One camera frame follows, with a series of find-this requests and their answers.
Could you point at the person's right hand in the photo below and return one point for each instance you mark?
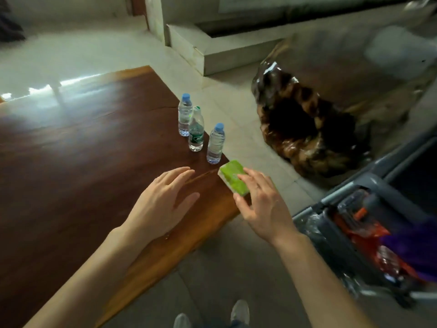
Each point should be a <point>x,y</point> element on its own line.
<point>269,215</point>

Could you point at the person's left hand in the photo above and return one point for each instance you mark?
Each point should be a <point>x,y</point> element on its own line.
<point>157,208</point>

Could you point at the green tissue pack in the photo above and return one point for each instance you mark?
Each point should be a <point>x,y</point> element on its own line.
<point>232,174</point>

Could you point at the green-label white-capped water bottle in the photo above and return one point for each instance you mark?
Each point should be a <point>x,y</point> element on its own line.
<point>196,133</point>

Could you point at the blue-capped clear water bottle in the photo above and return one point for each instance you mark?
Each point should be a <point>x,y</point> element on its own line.
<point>184,116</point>
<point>215,146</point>

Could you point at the purple microfibre cloth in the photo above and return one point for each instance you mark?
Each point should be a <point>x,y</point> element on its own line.
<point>416,249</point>

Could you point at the person's left forearm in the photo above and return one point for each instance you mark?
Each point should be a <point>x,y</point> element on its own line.
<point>85,280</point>

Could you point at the person's right forearm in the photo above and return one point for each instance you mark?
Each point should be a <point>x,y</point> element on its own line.
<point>321,286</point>

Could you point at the person's right shoe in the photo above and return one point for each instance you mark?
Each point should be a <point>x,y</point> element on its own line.
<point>239,314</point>

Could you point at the person's shoe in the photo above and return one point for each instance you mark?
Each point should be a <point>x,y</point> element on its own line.
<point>239,314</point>
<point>181,321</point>

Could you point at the person's left shoe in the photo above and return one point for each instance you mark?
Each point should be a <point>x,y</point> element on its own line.
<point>181,321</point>

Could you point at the grey cleaning cart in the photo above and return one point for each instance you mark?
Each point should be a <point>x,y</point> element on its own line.
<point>392,194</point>

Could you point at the clear bottle with orange collar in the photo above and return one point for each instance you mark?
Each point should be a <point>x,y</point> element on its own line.
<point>351,210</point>

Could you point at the glossy root stump table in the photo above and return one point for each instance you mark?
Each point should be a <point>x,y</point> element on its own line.
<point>300,133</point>

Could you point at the orange bag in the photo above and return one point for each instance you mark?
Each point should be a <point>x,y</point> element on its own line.
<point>365,242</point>

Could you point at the dark wooden table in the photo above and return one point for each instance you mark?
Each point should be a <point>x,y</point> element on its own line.
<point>85,133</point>

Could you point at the small clear plastic bottle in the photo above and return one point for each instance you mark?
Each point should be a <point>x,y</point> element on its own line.
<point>387,261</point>

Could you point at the white stone platform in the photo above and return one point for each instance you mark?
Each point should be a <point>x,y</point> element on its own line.
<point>222,54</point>

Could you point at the brown door frame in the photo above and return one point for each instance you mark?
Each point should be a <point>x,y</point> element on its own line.
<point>138,5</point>

